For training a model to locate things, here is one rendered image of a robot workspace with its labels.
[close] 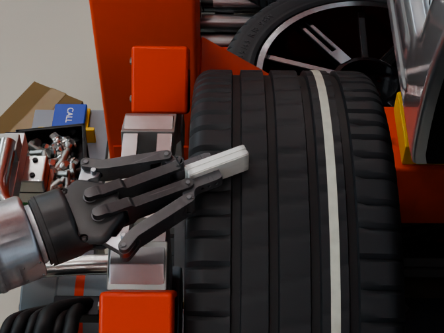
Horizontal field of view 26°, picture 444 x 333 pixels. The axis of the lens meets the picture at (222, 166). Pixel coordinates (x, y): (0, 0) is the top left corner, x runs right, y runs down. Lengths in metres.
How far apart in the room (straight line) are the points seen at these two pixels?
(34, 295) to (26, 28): 1.85
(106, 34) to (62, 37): 1.52
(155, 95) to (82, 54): 1.69
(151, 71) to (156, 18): 0.21
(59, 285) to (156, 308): 0.33
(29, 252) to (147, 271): 0.15
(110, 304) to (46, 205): 0.12
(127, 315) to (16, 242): 0.13
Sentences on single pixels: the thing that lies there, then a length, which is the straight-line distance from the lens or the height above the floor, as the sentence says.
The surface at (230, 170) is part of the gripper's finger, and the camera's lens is 1.04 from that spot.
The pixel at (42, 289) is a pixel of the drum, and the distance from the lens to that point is 1.30.
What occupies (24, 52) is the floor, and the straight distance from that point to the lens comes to 3.00.
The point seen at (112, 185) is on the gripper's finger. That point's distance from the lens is 1.01.
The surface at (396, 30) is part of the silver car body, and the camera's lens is 1.85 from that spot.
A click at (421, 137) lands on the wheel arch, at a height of 0.80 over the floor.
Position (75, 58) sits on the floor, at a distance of 2.95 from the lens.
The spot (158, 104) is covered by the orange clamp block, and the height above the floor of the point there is 1.07.
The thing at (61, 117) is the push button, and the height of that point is 0.48.
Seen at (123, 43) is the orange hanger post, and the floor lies 0.97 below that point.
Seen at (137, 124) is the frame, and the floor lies 1.12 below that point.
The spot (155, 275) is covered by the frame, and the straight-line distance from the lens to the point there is 1.06.
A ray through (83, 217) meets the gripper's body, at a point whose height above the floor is 1.20.
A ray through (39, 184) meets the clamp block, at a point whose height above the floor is 0.94.
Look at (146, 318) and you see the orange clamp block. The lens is 0.98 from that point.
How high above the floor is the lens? 1.98
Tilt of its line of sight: 49 degrees down
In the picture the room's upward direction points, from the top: straight up
